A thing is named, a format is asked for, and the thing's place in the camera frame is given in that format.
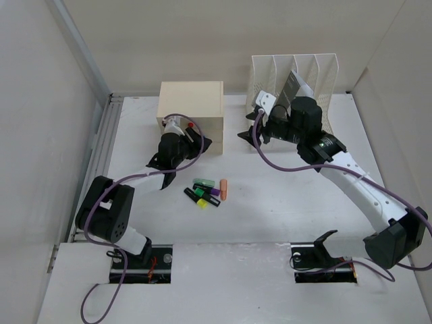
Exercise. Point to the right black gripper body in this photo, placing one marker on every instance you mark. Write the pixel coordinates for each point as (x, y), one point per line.
(277, 127)

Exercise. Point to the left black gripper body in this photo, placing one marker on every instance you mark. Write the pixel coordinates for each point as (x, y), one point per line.
(187, 150)

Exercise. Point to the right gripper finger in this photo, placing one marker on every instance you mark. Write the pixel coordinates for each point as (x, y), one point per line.
(253, 115)
(249, 135)

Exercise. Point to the orange highlighter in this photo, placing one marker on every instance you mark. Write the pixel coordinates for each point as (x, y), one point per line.
(223, 189)

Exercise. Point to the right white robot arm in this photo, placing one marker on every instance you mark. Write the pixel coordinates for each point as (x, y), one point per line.
(398, 226)

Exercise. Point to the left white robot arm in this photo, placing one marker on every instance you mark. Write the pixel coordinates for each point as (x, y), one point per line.
(106, 208)

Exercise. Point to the bottom drawer red knob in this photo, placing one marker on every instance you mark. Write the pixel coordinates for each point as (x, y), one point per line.
(216, 148)

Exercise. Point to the cream drawer cabinet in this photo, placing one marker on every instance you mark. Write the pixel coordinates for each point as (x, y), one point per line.
(193, 99)

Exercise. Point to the mint green highlighter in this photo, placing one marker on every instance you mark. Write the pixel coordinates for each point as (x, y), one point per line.
(204, 182)

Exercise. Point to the dark grey booklet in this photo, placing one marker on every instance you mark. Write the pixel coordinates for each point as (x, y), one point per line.
(294, 87)

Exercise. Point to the purple capped black highlighter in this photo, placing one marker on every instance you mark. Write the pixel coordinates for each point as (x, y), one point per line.
(209, 190)

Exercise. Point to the green capped black highlighter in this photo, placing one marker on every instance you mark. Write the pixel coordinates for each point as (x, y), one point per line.
(192, 195)

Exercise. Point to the black marker pen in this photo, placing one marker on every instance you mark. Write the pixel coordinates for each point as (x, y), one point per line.
(210, 199)

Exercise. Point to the yellow highlighter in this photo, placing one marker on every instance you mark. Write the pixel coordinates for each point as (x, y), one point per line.
(202, 203)

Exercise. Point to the white mesh file organizer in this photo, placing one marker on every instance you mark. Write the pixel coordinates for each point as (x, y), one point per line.
(316, 74)

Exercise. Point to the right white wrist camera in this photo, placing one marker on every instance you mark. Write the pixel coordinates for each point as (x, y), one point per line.
(265, 101)

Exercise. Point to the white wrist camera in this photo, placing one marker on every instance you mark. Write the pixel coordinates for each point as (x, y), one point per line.
(172, 125)
(265, 101)

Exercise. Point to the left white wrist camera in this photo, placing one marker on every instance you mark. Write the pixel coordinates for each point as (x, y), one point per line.
(172, 125)

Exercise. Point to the aluminium rail frame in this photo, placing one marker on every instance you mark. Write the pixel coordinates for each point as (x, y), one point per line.
(100, 155)

